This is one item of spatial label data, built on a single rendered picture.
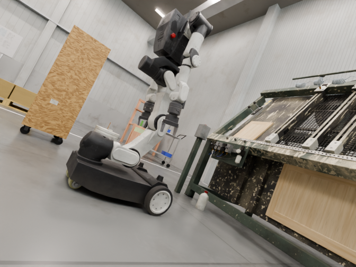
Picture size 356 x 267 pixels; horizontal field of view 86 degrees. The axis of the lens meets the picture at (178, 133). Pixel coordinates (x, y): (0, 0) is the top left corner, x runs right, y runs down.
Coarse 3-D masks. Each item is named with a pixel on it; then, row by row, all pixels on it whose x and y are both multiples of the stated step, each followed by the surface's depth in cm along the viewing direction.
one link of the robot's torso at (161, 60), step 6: (144, 60) 134; (150, 60) 135; (156, 60) 136; (162, 60) 139; (168, 60) 142; (138, 66) 139; (144, 66) 134; (150, 66) 136; (156, 66) 137; (162, 66) 140; (168, 66) 151; (174, 66) 145; (144, 72) 139; (150, 72) 138; (156, 72) 139; (174, 72) 153
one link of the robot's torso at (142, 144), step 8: (160, 120) 142; (160, 128) 142; (168, 128) 148; (144, 136) 144; (152, 136) 142; (160, 136) 144; (128, 144) 144; (136, 144) 139; (144, 144) 142; (152, 144) 146; (144, 152) 143
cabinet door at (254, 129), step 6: (246, 126) 246; (252, 126) 240; (258, 126) 234; (264, 126) 227; (270, 126) 224; (240, 132) 239; (246, 132) 233; (252, 132) 227; (258, 132) 221; (246, 138) 221; (252, 138) 216
